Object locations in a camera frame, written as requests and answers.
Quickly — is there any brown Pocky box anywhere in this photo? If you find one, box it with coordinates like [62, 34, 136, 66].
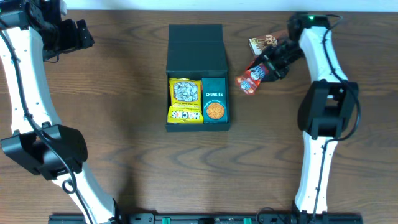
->
[248, 30, 289, 56]

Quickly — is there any yellow Hacks candy bag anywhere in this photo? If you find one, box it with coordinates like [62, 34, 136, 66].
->
[167, 78, 204, 124]

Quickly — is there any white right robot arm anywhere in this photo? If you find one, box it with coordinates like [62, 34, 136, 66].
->
[239, 12, 363, 223]

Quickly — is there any red Hello Panda box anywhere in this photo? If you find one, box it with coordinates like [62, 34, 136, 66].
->
[235, 64, 268, 95]

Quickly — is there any dark green box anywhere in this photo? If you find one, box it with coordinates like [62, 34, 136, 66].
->
[165, 24, 230, 132]

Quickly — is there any teal coconut cookie box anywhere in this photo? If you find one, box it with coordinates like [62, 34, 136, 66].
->
[201, 78, 228, 124]

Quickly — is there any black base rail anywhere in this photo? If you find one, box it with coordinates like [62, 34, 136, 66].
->
[48, 212, 364, 224]

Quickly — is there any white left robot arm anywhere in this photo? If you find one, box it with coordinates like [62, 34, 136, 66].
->
[1, 0, 124, 223]

